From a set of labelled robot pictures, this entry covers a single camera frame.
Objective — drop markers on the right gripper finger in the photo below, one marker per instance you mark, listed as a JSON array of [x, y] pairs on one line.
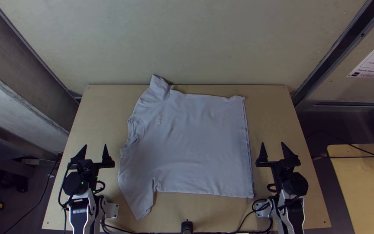
[[289, 155], [262, 157]]

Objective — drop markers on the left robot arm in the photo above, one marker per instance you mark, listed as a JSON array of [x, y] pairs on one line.
[[81, 211]]

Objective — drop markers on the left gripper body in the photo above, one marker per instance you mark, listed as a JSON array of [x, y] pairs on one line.
[[88, 170]]

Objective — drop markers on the pale wooden side table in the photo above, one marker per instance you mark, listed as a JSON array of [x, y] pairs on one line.
[[362, 195]]

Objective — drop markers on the light grey t-shirt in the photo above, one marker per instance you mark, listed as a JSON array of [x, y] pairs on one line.
[[190, 143]]

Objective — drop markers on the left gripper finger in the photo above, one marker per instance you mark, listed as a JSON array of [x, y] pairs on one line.
[[81, 154], [106, 157]]

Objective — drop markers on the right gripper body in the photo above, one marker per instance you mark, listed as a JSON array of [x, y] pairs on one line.
[[280, 172]]

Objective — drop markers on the dark metal frame post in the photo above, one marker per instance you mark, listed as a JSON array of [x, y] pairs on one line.
[[34, 53], [339, 48]]

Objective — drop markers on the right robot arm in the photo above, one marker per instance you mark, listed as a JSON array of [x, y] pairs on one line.
[[287, 211]]

